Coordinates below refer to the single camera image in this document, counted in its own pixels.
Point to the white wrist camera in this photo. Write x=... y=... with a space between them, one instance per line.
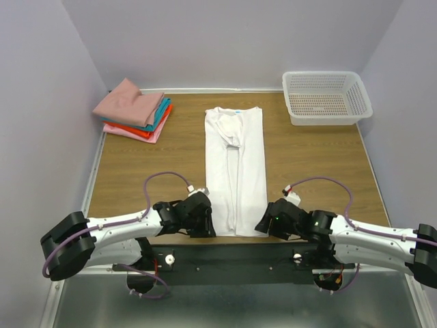
x=194 y=192
x=290 y=196

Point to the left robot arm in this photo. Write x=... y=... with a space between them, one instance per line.
x=77 y=242

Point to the white plastic basket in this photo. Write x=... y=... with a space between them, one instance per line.
x=325 y=98

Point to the teal folded shirt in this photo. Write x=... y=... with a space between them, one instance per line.
x=158 y=116

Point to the orange folded shirt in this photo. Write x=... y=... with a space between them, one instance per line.
x=143 y=133

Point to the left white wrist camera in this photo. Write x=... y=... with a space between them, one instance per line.
x=194 y=192

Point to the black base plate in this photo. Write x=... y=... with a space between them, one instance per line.
x=234 y=264

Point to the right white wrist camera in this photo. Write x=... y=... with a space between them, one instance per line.
x=290 y=196

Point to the dusty pink folded shirt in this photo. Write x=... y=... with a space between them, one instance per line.
x=126 y=104

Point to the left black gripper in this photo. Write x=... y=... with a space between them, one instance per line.
x=207 y=229

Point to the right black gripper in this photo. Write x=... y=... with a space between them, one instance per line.
x=273 y=230

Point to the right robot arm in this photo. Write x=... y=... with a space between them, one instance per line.
x=345 y=241

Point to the white t shirt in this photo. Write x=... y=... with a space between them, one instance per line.
x=236 y=170

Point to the light pink folded shirt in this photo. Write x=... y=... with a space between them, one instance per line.
x=120 y=132

